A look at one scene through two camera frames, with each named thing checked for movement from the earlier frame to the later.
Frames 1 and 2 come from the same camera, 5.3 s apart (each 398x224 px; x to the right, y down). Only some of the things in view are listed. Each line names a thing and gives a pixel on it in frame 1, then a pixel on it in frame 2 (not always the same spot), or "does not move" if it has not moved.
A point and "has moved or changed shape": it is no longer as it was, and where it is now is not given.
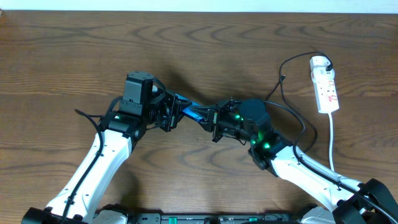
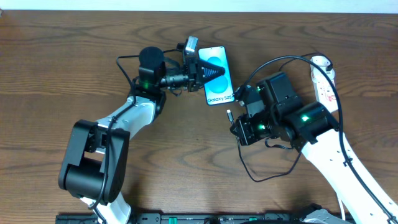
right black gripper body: [217, 121] to [241, 132]
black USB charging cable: [291, 107] has moved or changed shape
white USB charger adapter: [318, 67] does not move
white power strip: [326, 96] does not move
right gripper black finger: [204, 111] to [236, 130]
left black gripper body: [171, 111] to [193, 74]
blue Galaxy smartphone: [190, 112] to [219, 91]
